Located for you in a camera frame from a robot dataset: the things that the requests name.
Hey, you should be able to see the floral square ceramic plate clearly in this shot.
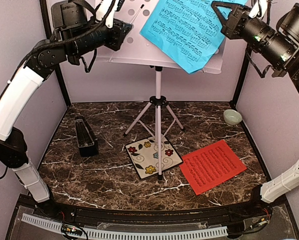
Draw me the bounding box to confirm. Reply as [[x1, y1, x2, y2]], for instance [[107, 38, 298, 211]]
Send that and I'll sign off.
[[124, 136, 183, 180]]

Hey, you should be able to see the pale green ceramic bowl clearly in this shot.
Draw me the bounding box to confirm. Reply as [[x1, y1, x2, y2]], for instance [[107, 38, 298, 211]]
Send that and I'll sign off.
[[223, 109, 243, 126]]

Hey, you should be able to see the black metronome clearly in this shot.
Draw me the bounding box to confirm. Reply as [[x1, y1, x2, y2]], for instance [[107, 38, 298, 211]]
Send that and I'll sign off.
[[74, 116, 99, 157]]

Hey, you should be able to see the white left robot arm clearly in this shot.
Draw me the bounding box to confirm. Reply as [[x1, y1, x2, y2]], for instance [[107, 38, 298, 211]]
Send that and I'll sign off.
[[0, 0, 133, 218]]

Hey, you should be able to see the blue sheet music paper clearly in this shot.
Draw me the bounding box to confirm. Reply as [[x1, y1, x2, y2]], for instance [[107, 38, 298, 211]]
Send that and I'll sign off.
[[138, 0, 250, 75]]

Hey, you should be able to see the white perforated music stand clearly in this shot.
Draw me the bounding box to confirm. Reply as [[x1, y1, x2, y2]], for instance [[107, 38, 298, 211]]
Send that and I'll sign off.
[[94, 0, 228, 181]]

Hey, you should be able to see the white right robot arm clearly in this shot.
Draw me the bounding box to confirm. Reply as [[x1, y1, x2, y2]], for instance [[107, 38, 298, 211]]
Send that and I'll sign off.
[[211, 0, 299, 217]]

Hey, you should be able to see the red sheet music paper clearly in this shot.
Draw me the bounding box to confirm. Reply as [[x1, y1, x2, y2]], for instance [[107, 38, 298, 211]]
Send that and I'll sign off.
[[179, 140, 247, 196]]

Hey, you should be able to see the grey slotted cable duct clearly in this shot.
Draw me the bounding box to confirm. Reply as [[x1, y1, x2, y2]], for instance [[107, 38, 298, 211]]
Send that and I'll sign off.
[[21, 213, 228, 240]]

